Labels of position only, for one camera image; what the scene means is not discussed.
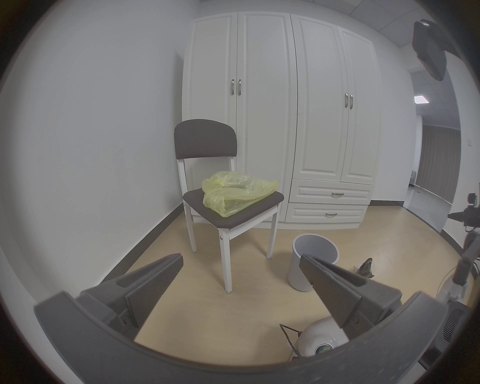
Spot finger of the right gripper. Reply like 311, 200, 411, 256
448, 211, 474, 226

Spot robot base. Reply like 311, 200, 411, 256
290, 277, 475, 372

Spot grey curtain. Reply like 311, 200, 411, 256
416, 125, 461, 203

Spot grey and white chair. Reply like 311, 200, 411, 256
174, 119, 284, 294

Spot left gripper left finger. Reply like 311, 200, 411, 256
77, 253, 184, 340

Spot black cable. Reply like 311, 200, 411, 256
279, 323, 301, 361

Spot white trash bin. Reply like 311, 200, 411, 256
287, 233, 340, 292

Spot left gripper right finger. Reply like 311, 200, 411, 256
299, 254, 403, 341

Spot yellow plastic bag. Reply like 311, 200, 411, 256
202, 171, 280, 218

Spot white wardrobe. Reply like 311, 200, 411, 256
182, 11, 383, 230

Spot black plastic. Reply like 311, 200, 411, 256
354, 257, 376, 281

